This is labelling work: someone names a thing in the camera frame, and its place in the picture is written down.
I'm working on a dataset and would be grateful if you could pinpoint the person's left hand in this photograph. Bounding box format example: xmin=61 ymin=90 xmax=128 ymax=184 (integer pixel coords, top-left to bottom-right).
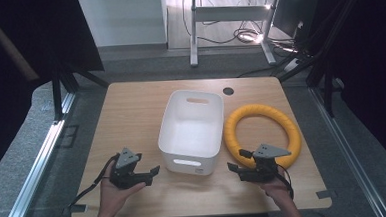
xmin=96 ymin=168 xmax=149 ymax=217

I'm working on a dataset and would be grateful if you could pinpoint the person's right hand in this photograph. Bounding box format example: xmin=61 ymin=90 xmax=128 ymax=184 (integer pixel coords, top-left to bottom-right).
xmin=259 ymin=168 xmax=296 ymax=208

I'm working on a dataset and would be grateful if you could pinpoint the bundle of black floor cables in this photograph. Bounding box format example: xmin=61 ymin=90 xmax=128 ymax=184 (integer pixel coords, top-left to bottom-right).
xmin=180 ymin=0 xmax=302 ymax=82

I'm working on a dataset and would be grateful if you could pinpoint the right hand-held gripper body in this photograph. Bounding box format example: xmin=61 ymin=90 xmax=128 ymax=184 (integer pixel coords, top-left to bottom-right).
xmin=248 ymin=141 xmax=294 ymax=184

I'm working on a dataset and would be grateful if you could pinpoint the black computer tower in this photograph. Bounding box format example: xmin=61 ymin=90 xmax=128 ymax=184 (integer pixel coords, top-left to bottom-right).
xmin=269 ymin=0 xmax=323 ymax=42

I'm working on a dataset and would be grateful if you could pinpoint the white plastic basket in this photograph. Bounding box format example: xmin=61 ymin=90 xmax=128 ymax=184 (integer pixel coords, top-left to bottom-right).
xmin=154 ymin=87 xmax=229 ymax=179

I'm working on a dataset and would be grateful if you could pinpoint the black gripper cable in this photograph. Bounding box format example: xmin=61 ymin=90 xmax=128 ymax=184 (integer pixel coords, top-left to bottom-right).
xmin=275 ymin=162 xmax=296 ymax=201
xmin=64 ymin=152 xmax=125 ymax=217

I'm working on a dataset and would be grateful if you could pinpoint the black curtain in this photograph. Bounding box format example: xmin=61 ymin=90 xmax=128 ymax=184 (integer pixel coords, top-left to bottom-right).
xmin=303 ymin=0 xmax=386 ymax=183
xmin=0 ymin=0 xmax=111 ymax=184

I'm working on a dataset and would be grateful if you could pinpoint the white desk frame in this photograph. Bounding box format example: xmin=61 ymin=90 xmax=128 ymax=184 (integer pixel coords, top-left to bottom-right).
xmin=186 ymin=0 xmax=279 ymax=70

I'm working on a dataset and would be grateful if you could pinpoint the white power strip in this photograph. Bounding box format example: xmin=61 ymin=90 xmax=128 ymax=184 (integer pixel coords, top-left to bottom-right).
xmin=282 ymin=57 xmax=303 ymax=74

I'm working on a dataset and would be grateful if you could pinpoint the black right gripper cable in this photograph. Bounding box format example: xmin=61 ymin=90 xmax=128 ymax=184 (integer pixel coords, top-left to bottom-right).
xmin=275 ymin=162 xmax=296 ymax=201

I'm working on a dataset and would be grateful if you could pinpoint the aluminium floor rail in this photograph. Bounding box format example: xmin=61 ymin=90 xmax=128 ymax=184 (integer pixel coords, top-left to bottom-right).
xmin=0 ymin=91 xmax=85 ymax=217
xmin=308 ymin=81 xmax=386 ymax=217

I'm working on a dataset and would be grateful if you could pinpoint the grey tape piece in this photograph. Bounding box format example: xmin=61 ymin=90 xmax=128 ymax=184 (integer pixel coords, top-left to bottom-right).
xmin=314 ymin=188 xmax=338 ymax=201
xmin=63 ymin=203 xmax=88 ymax=216

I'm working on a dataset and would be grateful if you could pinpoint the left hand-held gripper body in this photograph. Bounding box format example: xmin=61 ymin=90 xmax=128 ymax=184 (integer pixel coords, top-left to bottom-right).
xmin=107 ymin=145 xmax=145 ymax=191

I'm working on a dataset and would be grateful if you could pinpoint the brown diagonal pole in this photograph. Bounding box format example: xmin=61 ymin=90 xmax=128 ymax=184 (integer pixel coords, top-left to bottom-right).
xmin=0 ymin=0 xmax=41 ymax=84

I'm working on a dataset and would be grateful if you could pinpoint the black tripod stand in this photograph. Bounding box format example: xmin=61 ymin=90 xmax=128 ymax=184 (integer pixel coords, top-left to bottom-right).
xmin=272 ymin=0 xmax=366 ymax=120
xmin=48 ymin=59 xmax=112 ymax=122

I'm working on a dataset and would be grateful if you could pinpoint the yellow foam ring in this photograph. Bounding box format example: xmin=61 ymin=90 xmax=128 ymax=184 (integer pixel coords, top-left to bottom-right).
xmin=221 ymin=101 xmax=304 ymax=173

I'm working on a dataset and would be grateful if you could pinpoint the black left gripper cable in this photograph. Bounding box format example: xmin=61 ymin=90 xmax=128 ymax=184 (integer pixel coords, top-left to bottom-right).
xmin=64 ymin=152 xmax=125 ymax=217

